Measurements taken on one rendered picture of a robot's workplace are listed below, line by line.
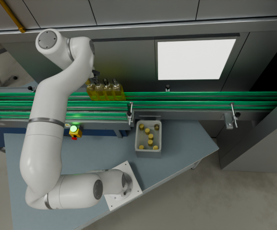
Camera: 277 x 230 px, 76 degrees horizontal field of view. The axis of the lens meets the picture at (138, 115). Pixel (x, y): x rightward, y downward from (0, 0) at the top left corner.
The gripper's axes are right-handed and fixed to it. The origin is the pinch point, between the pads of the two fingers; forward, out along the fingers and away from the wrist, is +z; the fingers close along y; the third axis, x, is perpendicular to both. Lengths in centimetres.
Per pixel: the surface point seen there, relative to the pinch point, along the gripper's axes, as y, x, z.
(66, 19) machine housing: 14.4, -32.5, 1.2
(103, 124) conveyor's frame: 6.8, 16.6, 46.5
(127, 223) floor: 0, 111, 120
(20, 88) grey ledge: 82, -14, 54
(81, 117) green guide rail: 21.4, 12.1, 41.1
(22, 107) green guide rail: 69, 4, 44
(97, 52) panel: 3.7, -22.9, 18.4
